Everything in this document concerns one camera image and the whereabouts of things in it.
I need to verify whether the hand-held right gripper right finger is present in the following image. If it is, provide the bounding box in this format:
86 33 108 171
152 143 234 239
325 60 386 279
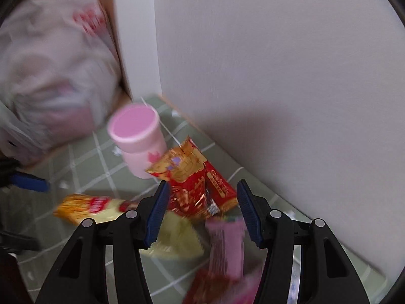
237 179 371 304

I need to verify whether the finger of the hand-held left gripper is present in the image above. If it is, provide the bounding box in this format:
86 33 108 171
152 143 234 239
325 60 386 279
0 231 42 254
0 165 51 194

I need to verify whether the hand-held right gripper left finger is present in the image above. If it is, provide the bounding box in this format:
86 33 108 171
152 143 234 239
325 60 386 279
34 180 171 304

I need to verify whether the red gold snack packet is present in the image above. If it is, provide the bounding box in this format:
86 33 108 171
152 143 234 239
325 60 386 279
145 136 239 219

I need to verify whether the pale yellow packet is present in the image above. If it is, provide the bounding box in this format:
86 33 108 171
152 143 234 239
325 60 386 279
139 211 206 262

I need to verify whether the pink white wrapper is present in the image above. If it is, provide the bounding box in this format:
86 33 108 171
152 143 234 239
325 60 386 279
205 217 246 279

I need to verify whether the green checked tablecloth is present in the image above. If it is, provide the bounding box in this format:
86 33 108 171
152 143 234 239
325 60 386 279
0 93 388 304

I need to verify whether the yellow snack packet red label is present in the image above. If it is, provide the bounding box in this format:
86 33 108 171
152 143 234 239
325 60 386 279
52 193 140 227

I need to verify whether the red crumpled wrapper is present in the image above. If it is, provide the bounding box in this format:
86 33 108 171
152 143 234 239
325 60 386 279
182 268 263 304

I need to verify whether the pink cup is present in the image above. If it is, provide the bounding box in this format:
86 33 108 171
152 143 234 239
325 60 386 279
107 103 168 180

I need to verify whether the white plastic bag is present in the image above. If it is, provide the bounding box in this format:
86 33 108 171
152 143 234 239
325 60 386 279
0 0 123 166

